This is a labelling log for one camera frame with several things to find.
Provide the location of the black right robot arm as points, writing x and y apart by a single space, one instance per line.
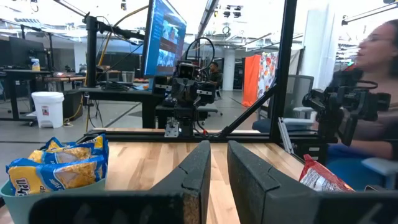
185 119

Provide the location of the orange curtain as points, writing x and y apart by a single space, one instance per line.
252 79

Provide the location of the wooden desk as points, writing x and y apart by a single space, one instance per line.
71 78

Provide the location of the white trash bin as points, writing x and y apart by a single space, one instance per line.
48 109

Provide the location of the black aluminium table frame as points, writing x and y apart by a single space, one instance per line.
283 62

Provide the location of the monitor with blue screen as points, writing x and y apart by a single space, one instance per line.
164 37

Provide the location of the dark desktop monitor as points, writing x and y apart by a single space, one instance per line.
26 51

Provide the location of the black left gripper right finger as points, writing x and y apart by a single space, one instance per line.
264 202

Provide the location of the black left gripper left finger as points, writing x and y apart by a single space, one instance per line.
140 207

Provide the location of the black waste bin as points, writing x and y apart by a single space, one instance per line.
72 104

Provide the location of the yellow bottle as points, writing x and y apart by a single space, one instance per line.
35 64

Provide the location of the slim white pillar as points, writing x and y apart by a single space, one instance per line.
228 68

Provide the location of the grey mesh office chair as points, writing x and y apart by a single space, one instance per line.
300 90

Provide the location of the black standing desk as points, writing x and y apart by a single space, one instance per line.
14 93

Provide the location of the person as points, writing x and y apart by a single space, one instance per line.
382 53
214 76

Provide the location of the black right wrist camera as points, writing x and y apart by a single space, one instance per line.
186 69

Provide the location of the white floral patterned curtain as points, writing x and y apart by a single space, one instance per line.
268 71

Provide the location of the silver angled metal strip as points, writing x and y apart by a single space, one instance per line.
285 135

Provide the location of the grey mesh wastebasket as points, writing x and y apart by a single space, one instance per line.
127 76

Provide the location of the silver metal bracket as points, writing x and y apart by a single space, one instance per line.
171 129

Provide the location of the teal plastic bin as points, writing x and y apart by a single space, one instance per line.
18 208

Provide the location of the wide white column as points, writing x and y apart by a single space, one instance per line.
320 43

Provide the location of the blue office chair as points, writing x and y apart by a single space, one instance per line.
357 169

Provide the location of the black monitor stand pole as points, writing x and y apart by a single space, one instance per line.
91 56

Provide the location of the blue soy sauce ramen pack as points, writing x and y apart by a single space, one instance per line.
37 177
96 141
68 154

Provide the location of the red beef ramen pack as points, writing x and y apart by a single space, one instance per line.
314 174

